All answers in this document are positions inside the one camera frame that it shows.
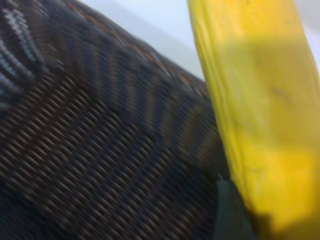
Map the dark brown woven basket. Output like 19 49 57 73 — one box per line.
0 0 235 240

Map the yellow banana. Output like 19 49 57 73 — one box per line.
186 0 320 240

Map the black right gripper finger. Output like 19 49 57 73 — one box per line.
214 179 259 240

